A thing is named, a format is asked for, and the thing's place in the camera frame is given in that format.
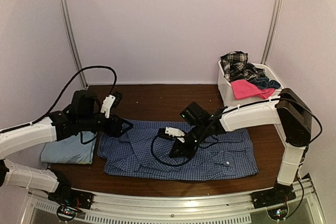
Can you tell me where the left aluminium frame post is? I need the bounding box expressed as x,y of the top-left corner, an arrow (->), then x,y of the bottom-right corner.
55,0 -> 88,88

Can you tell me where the blue dotted shirt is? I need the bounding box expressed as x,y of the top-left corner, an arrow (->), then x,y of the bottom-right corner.
98,120 -> 259,181

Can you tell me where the right aluminium frame post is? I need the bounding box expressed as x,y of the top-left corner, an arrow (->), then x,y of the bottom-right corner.
260,0 -> 283,65

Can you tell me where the dark plaid shirt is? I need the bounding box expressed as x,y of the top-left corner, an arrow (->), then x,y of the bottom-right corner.
220,51 -> 266,82

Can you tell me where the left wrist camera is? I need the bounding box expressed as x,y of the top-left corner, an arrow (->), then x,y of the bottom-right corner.
100,91 -> 123,119

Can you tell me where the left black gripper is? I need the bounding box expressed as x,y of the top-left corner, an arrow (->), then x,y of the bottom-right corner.
78,112 -> 133,138

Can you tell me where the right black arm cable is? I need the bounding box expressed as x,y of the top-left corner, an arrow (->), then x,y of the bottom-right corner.
151,134 -> 195,167

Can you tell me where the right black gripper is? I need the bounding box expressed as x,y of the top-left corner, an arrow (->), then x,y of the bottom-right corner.
169,124 -> 207,160

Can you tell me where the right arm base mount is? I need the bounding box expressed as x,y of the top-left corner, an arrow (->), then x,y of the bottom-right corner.
250,186 -> 296,221

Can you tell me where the front aluminium frame rail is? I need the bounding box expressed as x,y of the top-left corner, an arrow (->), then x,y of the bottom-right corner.
19,178 -> 326,223

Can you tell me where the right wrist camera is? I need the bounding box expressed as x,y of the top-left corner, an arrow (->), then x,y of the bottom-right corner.
158,127 -> 185,143

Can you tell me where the light blue printed t-shirt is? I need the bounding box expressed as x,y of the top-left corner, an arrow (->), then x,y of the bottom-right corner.
40,132 -> 97,165

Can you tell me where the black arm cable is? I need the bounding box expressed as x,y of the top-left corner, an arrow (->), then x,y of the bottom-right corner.
0,66 -> 118,133
151,134 -> 195,167

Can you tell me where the pink garment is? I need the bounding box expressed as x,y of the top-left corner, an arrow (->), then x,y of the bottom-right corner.
231,80 -> 275,100

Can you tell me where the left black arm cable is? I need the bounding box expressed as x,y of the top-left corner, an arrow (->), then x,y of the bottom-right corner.
0,66 -> 118,133

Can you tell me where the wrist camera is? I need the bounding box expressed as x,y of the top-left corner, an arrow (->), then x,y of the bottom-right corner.
100,91 -> 123,119
158,127 -> 185,143

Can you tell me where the aluminium frame post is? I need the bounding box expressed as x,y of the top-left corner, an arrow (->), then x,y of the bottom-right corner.
260,0 -> 283,65
55,0 -> 88,88

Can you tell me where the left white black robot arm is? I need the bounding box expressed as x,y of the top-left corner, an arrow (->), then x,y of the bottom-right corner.
1,90 -> 133,205

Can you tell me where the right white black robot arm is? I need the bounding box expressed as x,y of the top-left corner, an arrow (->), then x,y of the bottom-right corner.
163,88 -> 312,204

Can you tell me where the white plastic laundry basket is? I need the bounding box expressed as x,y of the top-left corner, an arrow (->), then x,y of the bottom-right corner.
217,60 -> 285,106

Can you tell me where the navy blue garment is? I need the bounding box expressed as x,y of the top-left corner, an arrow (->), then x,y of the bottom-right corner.
250,77 -> 281,90

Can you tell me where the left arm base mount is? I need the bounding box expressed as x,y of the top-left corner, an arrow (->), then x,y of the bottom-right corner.
46,189 -> 94,223

